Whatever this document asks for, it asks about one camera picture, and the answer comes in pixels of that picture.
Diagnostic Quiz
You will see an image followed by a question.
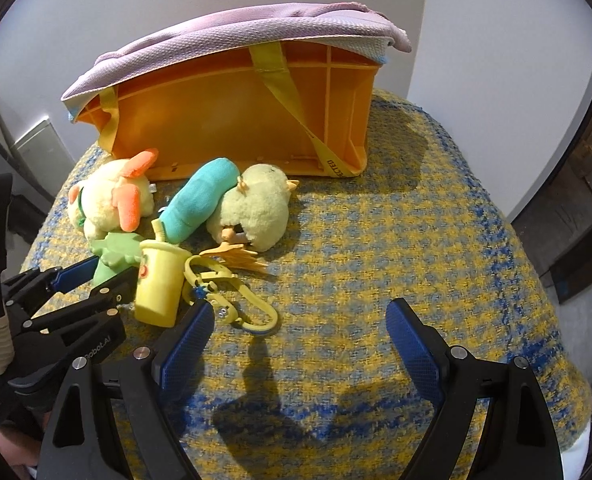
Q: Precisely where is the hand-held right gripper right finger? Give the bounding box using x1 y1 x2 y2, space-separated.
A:
385 298 566 480

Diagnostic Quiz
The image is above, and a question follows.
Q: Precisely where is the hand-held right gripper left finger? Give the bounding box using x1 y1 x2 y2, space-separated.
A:
38 301 215 480

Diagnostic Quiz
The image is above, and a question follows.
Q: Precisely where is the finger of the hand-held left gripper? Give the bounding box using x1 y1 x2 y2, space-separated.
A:
1 256 101 311
6 266 141 346

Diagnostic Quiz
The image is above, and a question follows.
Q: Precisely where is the green plastic toy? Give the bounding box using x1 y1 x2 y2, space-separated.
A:
90 231 144 286

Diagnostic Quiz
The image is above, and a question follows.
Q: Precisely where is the yellow toy cup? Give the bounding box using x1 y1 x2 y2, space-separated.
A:
134 219 191 328

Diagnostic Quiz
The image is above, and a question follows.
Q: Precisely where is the yellow carabiner keychain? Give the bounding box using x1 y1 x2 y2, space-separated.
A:
184 255 279 334

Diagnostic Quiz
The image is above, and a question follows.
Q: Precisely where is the cream plush with orange ears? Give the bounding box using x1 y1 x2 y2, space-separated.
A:
67 148 161 241

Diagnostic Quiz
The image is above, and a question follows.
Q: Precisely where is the teal plush toy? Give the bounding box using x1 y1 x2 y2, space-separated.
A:
161 158 240 244

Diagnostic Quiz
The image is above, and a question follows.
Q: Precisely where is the yellow chick plush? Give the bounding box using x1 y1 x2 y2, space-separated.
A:
206 163 301 252

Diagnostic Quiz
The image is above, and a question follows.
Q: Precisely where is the orange plastic crate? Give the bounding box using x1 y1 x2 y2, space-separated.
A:
73 40 383 181

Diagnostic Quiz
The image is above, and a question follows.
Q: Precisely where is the pink bag with yellow handles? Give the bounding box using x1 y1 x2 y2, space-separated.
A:
61 1 413 179

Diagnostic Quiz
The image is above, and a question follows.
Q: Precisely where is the yellow blue plaid blanket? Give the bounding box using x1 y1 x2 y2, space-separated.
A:
18 87 592 480

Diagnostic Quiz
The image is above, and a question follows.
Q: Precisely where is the white sheet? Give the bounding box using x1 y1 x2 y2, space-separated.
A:
560 425 592 480

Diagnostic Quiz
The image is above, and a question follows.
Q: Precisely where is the dark wooden door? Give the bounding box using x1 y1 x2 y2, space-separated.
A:
508 25 592 306

